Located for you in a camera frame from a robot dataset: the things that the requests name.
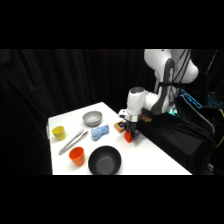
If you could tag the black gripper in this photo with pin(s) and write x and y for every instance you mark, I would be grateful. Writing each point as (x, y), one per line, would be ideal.
(131, 126)

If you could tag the red cube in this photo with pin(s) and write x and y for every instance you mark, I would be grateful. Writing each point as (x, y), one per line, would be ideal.
(128, 137)

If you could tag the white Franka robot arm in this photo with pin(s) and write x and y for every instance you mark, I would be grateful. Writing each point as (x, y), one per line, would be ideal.
(166, 76)

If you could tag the black bowl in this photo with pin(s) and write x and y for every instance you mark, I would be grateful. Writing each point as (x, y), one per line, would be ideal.
(105, 160)

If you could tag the gray metal bowl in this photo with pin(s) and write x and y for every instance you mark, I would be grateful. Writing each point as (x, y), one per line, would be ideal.
(92, 118)

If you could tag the wooden block with blue top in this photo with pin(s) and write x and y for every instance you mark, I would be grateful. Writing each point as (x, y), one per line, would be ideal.
(119, 126)

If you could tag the blue cloth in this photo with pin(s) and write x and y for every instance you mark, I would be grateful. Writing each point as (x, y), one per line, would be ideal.
(99, 132)

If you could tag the black draped robot stand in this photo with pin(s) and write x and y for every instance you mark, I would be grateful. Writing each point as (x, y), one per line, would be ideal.
(173, 136)

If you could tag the orange cup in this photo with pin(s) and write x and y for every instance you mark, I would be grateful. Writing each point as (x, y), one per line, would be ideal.
(77, 156)

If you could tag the metal tongs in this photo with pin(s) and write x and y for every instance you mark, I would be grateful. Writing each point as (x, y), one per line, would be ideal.
(73, 141)

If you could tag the blue lit device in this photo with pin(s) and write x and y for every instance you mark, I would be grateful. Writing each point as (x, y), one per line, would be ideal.
(191, 98)

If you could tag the yellow cup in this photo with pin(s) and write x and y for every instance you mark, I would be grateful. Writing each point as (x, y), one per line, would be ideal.
(59, 133)

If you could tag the backlit keyboard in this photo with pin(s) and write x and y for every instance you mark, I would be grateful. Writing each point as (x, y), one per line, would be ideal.
(216, 101)

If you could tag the black curtain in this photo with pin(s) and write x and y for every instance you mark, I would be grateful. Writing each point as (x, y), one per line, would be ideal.
(33, 100)

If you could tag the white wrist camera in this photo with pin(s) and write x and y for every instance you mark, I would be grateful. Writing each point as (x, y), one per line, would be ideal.
(123, 113)

